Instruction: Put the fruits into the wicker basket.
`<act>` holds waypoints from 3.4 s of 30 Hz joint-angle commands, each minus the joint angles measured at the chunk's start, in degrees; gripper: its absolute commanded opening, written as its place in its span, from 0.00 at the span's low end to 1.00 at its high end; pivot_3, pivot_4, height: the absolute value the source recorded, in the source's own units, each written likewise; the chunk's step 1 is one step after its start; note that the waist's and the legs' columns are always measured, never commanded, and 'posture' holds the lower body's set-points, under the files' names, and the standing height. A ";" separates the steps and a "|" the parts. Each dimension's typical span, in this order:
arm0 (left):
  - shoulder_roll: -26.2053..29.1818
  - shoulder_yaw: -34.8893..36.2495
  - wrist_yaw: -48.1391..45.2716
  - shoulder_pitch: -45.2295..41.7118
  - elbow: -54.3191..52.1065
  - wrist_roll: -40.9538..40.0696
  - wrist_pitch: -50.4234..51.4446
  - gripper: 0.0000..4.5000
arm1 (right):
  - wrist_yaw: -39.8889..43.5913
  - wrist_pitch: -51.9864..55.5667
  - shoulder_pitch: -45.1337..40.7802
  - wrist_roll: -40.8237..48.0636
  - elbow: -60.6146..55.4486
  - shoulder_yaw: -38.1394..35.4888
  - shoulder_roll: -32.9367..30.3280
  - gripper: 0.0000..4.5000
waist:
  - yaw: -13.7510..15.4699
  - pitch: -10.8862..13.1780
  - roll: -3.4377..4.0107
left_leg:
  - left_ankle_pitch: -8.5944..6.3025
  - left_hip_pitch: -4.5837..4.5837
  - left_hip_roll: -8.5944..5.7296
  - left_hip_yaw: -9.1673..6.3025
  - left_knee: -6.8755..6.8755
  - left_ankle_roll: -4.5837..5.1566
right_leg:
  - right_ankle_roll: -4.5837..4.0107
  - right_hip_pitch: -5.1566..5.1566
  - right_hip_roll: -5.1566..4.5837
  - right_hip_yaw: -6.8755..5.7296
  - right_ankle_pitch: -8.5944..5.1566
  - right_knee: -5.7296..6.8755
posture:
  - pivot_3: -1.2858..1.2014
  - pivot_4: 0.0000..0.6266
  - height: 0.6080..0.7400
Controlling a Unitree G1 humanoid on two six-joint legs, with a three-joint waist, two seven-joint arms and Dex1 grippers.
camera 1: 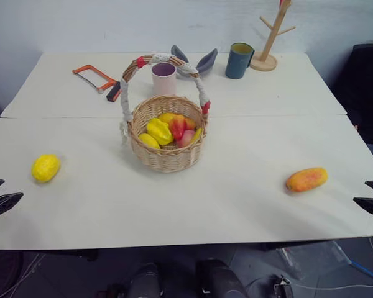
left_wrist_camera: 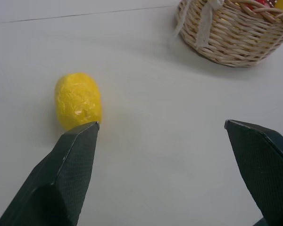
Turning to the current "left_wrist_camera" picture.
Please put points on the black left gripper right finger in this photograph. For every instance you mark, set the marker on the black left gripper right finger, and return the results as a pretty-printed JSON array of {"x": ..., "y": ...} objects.
[{"x": 261, "y": 162}]

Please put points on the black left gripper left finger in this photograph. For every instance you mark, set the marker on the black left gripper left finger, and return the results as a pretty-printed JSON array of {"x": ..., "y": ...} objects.
[{"x": 61, "y": 179}]

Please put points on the wicker basket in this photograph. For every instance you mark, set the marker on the wicker basket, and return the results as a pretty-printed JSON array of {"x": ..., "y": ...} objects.
[{"x": 235, "y": 35}]

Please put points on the yellow wrapped lemon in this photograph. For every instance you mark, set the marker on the yellow wrapped lemon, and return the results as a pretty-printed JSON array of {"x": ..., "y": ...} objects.
[{"x": 78, "y": 101}]

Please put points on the white lace ribbon bow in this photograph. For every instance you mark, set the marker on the white lace ribbon bow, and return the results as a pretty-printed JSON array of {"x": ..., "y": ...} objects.
[{"x": 204, "y": 21}]

